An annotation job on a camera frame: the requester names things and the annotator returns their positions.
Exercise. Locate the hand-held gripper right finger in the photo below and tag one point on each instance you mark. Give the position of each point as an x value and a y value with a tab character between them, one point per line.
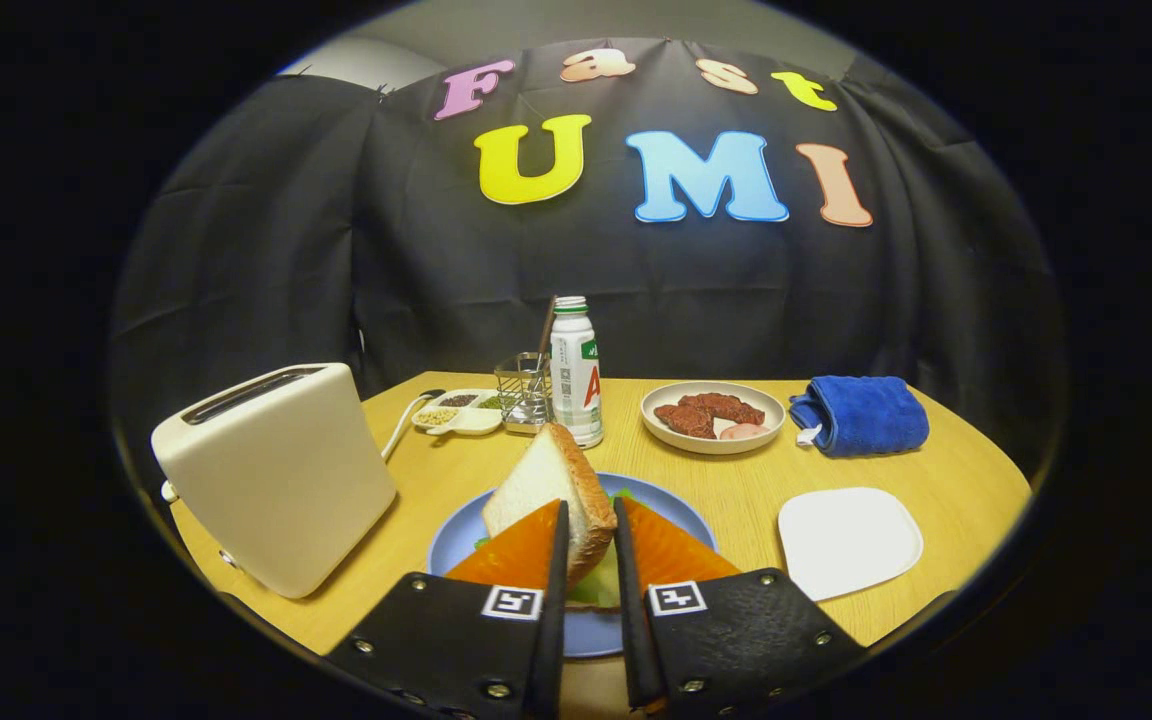
633	600

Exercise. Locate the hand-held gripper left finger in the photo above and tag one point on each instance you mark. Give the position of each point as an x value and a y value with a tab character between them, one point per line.
551	600

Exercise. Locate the green lettuce leaf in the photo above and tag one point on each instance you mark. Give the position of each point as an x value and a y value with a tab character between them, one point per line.
598	590

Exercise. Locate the toasted bread slice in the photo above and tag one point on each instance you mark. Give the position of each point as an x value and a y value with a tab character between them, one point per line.
546	475

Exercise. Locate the blue round plate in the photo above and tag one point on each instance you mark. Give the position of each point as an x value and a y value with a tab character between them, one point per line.
591	632

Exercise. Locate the brown meat piece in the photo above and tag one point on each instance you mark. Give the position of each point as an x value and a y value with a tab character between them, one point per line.
686	421
731	408

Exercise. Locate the white seasoning dish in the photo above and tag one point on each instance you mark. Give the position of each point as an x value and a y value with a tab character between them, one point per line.
466	418

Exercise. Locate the pink ham slice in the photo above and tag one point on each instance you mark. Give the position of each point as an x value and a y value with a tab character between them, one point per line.
744	432

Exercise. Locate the beige round plate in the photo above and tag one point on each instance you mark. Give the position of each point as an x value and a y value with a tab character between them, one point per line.
661	395

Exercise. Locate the white bottle green cap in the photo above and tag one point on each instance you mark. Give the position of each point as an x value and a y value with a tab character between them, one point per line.
576	385

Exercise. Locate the white square plate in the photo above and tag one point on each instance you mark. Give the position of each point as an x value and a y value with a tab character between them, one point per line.
851	540

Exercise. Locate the brown chopstick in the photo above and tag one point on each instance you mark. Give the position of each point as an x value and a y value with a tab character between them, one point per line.
545	335

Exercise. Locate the white toaster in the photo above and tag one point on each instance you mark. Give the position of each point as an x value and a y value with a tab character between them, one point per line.
281	480

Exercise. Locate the blue folded towel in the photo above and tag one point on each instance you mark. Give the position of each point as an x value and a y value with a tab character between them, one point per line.
866	415

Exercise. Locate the black backdrop cloth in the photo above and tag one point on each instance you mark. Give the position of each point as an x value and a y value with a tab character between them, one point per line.
586	290

